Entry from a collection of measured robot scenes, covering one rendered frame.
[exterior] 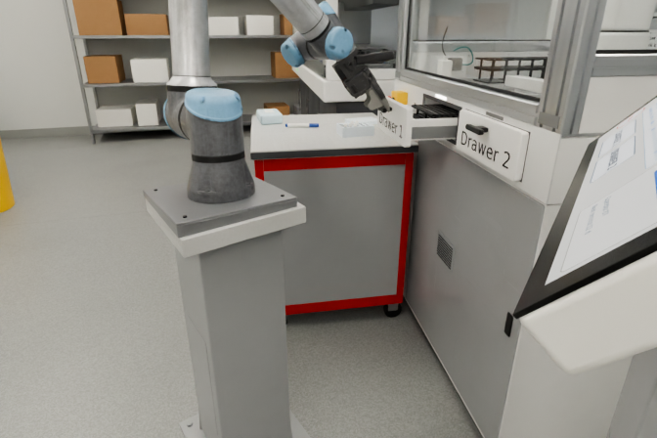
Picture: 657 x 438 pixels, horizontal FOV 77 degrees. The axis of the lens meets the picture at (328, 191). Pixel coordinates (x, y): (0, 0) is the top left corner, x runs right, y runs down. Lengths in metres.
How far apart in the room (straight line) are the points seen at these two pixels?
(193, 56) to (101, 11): 4.02
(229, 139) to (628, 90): 0.78
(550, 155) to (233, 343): 0.81
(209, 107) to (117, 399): 1.10
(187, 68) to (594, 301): 0.92
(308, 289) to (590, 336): 1.42
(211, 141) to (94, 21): 4.20
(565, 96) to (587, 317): 0.66
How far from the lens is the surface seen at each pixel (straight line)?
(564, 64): 0.92
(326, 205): 1.49
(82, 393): 1.75
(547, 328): 0.29
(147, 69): 4.96
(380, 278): 1.69
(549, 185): 0.94
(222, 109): 0.90
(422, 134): 1.24
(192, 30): 1.04
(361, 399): 1.53
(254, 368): 1.15
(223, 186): 0.91
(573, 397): 1.36
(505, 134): 1.03
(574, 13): 0.92
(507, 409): 1.27
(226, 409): 1.19
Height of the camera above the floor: 1.13
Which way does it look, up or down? 21 degrees down
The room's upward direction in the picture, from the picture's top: straight up
